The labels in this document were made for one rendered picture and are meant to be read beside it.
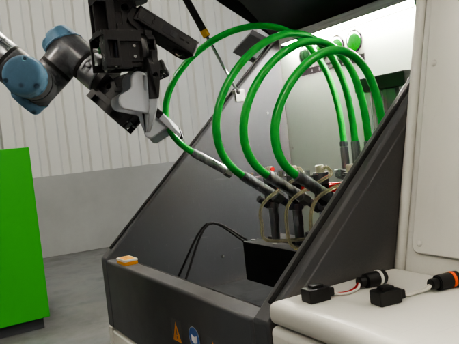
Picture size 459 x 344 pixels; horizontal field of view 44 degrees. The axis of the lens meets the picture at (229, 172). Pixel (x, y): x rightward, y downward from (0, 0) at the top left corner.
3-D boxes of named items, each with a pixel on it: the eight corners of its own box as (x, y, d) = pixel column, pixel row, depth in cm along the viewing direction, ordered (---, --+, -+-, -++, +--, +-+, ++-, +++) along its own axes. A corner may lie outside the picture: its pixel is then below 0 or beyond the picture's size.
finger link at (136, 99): (118, 134, 87) (111, 74, 86) (154, 131, 90) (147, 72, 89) (125, 133, 84) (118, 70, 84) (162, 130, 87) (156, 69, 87)
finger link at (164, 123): (164, 153, 117) (134, 126, 119) (184, 132, 117) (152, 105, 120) (160, 149, 114) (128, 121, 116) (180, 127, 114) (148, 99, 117)
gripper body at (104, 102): (133, 136, 123) (93, 102, 126) (160, 106, 124) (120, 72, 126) (123, 128, 116) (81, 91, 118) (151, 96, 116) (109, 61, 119)
